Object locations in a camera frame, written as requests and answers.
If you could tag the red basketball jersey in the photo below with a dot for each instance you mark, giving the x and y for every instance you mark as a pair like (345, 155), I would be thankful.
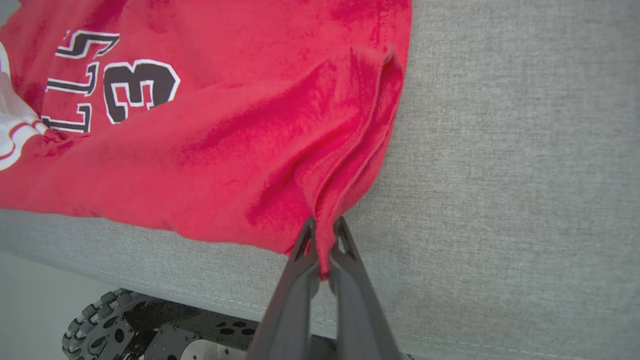
(225, 150)

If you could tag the robot omni wheel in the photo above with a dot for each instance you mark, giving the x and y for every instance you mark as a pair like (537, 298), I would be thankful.
(87, 325)

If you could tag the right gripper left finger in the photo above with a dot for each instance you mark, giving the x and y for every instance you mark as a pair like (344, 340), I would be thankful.
(287, 310)

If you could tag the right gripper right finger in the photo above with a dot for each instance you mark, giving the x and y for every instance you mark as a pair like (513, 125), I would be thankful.
(357, 315)

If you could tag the black robot base chassis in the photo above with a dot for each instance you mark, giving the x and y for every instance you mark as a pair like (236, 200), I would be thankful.
(220, 332)

